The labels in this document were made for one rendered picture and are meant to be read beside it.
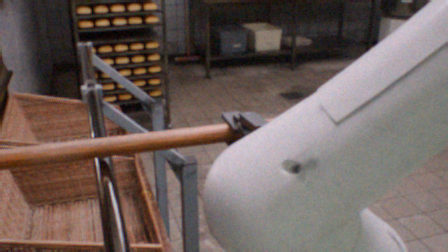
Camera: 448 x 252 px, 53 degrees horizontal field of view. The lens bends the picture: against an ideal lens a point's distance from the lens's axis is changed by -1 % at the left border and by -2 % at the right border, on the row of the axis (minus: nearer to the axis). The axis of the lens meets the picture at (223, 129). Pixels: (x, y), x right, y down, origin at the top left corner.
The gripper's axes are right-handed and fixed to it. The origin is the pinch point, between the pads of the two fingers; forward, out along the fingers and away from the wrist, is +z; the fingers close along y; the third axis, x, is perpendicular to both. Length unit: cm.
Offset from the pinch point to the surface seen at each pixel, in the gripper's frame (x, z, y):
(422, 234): 142, 98, 119
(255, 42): 172, 433, 86
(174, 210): 18, 162, 119
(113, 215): -21.0, -15.7, 1.8
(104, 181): -21.5, -6.8, 1.9
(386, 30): 337, 413, 76
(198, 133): -6.5, -0.9, -1.0
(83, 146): -23.8, -0.8, -1.1
